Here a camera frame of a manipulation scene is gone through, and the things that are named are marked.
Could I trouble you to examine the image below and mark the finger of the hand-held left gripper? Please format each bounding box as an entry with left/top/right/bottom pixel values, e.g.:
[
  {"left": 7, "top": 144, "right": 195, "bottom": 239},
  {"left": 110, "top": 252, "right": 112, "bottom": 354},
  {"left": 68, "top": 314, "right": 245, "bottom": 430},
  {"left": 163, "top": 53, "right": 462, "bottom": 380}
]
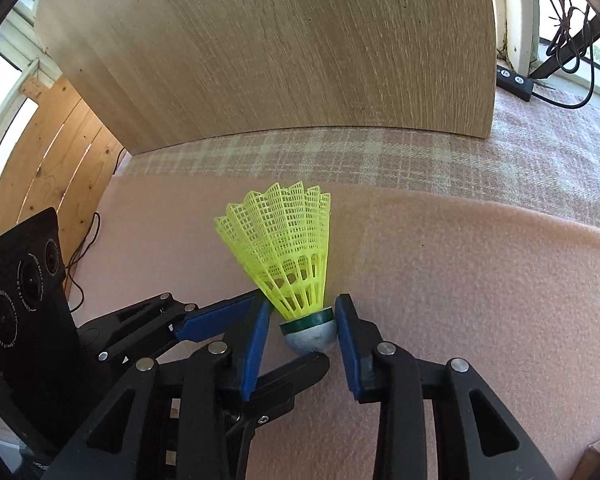
[
  {"left": 77, "top": 291, "right": 260, "bottom": 361},
  {"left": 224, "top": 351, "right": 331, "bottom": 480}
]

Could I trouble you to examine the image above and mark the yellow shuttlecock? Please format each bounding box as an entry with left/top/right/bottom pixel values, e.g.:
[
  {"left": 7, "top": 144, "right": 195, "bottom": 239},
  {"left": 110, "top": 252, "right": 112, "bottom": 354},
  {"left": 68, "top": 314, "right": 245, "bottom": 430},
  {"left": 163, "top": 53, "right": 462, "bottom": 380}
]
[{"left": 214, "top": 180, "right": 338, "bottom": 356}]

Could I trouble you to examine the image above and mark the cardboard box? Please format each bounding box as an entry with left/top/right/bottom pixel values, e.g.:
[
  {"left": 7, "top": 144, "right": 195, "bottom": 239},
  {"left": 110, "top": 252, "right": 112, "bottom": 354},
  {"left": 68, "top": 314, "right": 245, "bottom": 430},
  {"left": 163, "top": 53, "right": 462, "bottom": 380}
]
[{"left": 582, "top": 437, "right": 600, "bottom": 480}]

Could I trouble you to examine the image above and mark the thin black cable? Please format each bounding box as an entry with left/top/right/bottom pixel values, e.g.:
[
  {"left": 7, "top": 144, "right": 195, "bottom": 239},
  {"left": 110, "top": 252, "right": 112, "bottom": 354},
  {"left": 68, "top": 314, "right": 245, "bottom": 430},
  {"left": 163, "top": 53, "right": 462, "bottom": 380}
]
[{"left": 62, "top": 211, "right": 102, "bottom": 313}]

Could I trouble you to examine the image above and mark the black light cable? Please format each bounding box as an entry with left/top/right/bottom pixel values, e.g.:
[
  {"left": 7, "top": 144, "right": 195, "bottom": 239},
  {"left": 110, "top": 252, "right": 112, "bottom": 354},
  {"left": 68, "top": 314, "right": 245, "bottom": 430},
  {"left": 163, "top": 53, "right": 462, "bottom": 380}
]
[{"left": 532, "top": 0, "right": 598, "bottom": 110}]

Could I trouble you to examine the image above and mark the white window frame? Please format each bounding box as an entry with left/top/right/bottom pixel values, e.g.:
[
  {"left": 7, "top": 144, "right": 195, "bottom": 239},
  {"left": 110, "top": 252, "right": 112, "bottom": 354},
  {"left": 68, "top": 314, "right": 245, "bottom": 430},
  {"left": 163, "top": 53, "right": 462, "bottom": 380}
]
[{"left": 0, "top": 0, "right": 600, "bottom": 181}]

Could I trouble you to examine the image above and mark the light wooden board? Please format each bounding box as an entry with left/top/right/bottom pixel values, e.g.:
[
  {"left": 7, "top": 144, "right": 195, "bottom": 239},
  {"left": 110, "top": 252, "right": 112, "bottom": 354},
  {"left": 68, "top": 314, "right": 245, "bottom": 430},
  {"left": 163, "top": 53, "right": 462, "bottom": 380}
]
[{"left": 32, "top": 0, "right": 497, "bottom": 157}]

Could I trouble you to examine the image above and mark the pine slat panel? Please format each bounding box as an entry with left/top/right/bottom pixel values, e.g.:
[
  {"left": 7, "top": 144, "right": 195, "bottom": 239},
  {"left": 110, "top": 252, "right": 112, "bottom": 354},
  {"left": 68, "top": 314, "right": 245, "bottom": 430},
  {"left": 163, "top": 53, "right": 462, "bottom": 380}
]
[{"left": 0, "top": 76, "right": 127, "bottom": 306}]

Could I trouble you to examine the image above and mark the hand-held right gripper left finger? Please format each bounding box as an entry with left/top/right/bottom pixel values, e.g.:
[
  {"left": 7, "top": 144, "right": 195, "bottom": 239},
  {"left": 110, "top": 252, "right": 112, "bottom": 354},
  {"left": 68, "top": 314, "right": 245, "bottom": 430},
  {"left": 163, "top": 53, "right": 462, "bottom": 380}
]
[{"left": 55, "top": 299, "right": 273, "bottom": 480}]

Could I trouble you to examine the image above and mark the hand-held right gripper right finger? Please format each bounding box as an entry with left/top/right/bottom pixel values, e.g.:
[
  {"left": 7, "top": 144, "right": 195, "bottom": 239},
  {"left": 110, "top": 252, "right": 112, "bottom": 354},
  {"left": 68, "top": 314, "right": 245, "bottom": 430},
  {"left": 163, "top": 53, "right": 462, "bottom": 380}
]
[{"left": 333, "top": 293, "right": 559, "bottom": 480}]

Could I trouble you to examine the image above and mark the black inline cable controller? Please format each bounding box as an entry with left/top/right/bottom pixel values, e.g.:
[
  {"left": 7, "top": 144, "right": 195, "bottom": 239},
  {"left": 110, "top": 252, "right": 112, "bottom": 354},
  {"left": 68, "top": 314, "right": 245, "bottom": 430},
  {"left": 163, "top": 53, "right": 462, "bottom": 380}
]
[{"left": 495, "top": 64, "right": 536, "bottom": 102}]

